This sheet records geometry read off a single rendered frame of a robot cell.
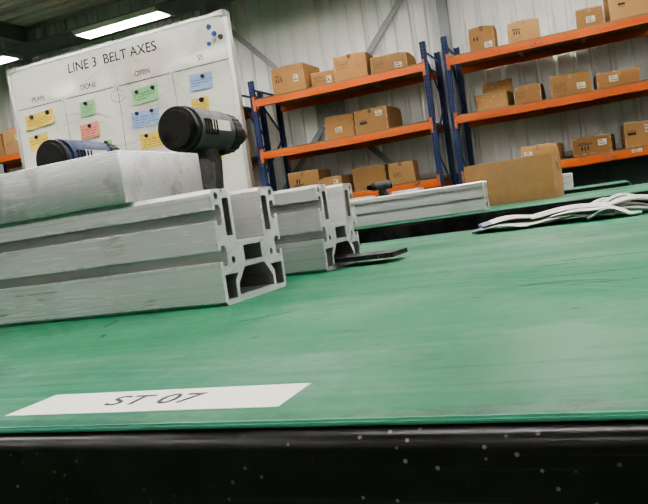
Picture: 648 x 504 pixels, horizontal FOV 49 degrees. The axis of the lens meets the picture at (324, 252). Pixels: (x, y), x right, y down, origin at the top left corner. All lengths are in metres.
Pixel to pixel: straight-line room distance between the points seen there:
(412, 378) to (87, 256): 0.40
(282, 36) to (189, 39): 8.37
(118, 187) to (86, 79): 3.79
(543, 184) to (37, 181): 2.08
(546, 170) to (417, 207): 0.56
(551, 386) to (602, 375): 0.02
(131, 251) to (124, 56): 3.65
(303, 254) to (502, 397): 0.51
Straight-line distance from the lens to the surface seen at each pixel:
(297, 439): 0.20
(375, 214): 2.17
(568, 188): 3.85
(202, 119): 0.93
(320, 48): 11.98
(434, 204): 2.13
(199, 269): 0.53
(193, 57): 3.94
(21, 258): 0.63
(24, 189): 0.62
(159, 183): 0.59
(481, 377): 0.22
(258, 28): 12.51
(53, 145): 1.09
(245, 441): 0.21
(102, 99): 4.26
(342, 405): 0.21
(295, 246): 0.70
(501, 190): 2.54
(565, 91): 10.09
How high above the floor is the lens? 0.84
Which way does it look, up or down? 3 degrees down
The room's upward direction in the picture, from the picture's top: 8 degrees counter-clockwise
